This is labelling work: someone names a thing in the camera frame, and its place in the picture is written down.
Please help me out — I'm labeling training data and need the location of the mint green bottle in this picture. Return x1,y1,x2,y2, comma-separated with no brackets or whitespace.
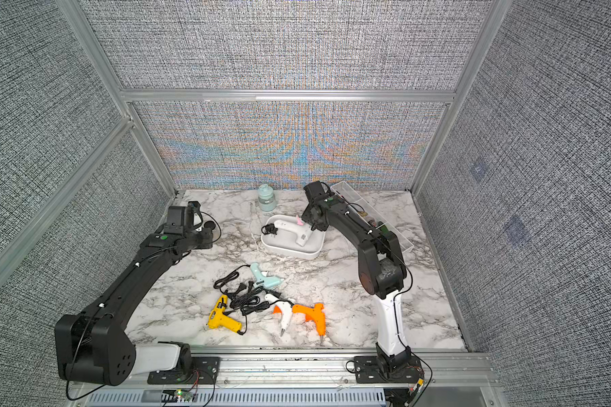
257,184,278,212

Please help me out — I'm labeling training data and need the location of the yellow glue gun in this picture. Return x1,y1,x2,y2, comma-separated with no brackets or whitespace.
207,294,244,335

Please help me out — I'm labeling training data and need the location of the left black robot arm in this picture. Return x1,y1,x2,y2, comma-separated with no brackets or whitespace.
54,201,216,386

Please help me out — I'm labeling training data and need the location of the white orange glue gun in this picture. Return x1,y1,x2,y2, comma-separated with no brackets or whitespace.
265,293,294,337

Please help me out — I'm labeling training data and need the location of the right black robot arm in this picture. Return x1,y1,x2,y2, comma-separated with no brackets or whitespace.
301,181,413,378

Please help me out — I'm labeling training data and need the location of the white storage box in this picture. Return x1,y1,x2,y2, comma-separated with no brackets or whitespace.
261,215,326,259

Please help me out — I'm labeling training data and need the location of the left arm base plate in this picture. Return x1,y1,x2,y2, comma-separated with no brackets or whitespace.
147,357,221,386

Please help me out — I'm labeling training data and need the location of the white pink glue gun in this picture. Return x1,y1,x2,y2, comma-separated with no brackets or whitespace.
261,216,313,247

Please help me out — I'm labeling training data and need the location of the clear plastic organizer tray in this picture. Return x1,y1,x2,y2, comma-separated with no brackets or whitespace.
332,181,414,254

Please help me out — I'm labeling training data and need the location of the mint green glue gun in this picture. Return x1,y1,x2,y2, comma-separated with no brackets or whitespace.
249,263,284,289

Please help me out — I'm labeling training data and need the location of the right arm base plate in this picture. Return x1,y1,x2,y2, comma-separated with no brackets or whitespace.
352,356,425,384

